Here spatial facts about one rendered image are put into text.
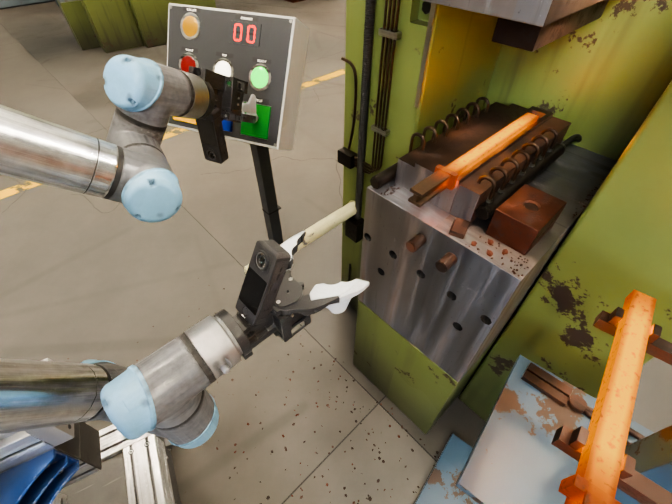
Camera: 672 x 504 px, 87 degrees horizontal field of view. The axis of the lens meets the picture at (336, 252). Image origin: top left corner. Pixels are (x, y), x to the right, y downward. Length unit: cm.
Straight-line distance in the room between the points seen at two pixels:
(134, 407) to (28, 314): 176
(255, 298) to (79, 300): 170
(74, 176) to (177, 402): 30
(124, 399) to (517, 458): 63
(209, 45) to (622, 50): 94
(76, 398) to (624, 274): 92
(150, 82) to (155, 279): 150
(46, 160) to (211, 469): 119
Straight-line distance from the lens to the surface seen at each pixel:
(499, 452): 78
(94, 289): 213
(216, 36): 100
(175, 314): 184
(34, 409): 52
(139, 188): 53
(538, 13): 62
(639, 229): 83
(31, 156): 53
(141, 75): 61
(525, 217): 73
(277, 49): 91
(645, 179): 79
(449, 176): 73
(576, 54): 112
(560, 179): 101
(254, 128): 92
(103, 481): 139
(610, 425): 55
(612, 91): 112
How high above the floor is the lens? 141
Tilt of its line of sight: 47 degrees down
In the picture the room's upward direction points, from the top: straight up
